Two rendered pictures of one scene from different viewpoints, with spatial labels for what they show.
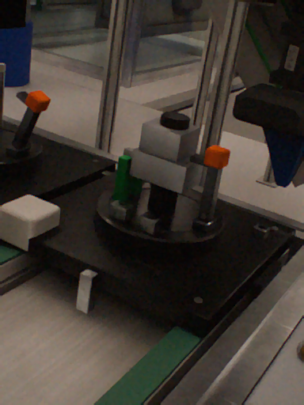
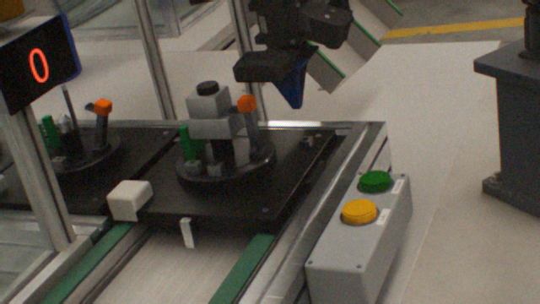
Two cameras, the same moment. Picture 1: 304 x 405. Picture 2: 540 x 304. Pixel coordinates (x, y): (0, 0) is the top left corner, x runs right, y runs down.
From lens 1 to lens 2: 0.42 m
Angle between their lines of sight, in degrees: 2
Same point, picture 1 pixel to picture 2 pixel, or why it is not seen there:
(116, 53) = (150, 37)
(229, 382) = (294, 253)
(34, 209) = (131, 189)
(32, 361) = (168, 291)
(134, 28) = not seen: outside the picture
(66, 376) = (194, 291)
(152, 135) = (195, 105)
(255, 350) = (310, 227)
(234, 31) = not seen: outside the picture
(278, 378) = (327, 239)
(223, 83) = (242, 34)
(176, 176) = (223, 127)
